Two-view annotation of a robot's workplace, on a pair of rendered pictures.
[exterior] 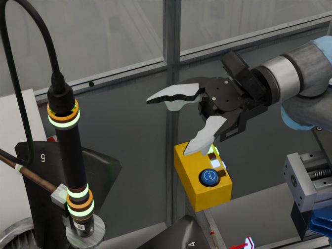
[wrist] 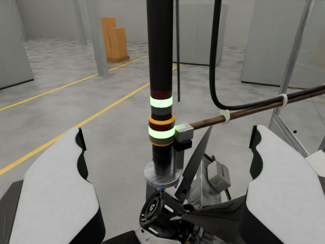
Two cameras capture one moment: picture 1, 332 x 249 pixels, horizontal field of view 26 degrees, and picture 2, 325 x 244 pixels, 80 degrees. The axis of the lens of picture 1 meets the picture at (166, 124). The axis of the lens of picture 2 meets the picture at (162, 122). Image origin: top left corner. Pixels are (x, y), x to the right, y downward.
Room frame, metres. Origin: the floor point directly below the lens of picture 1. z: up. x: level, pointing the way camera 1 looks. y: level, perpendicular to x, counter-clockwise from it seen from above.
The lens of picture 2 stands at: (0.76, -0.10, 1.72)
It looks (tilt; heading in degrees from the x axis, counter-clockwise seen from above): 29 degrees down; 120
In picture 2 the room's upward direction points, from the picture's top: 1 degrees counter-clockwise
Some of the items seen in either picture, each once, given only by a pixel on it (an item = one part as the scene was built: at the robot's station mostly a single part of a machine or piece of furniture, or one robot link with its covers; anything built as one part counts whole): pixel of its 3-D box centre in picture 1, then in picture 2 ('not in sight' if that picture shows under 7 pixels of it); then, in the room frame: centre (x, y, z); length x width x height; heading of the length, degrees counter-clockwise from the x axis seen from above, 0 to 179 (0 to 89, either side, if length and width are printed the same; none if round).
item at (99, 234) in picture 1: (78, 216); (167, 153); (0.62, 0.15, 1.50); 0.09 x 0.07 x 0.10; 55
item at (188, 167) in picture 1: (202, 174); not in sight; (1.02, -0.09, 1.02); 0.16 x 0.10 x 0.11; 20
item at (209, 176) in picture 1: (209, 177); not in sight; (0.97, -0.11, 1.08); 0.04 x 0.04 x 0.02
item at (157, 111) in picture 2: (78, 190); (161, 107); (0.61, 0.14, 1.59); 0.03 x 0.03 x 0.01
